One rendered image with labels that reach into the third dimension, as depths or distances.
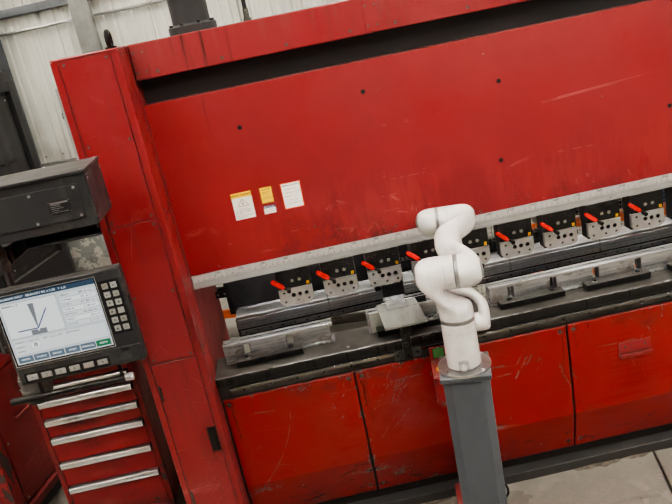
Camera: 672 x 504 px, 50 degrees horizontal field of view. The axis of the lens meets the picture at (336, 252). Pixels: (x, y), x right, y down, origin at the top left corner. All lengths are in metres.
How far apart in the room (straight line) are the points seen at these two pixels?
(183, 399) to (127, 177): 0.96
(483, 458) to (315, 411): 0.88
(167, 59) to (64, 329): 1.10
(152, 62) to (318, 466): 1.91
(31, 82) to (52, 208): 5.89
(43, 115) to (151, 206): 5.62
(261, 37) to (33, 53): 5.58
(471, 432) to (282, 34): 1.67
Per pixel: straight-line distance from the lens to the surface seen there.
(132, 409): 3.67
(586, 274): 3.51
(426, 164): 3.12
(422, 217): 2.83
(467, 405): 2.67
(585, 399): 3.63
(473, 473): 2.83
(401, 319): 3.10
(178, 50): 2.99
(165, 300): 3.01
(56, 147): 8.45
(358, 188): 3.09
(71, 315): 2.70
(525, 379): 3.47
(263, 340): 3.30
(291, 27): 2.98
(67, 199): 2.59
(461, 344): 2.57
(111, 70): 2.84
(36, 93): 8.44
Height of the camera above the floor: 2.29
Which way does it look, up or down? 18 degrees down
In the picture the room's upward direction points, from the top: 12 degrees counter-clockwise
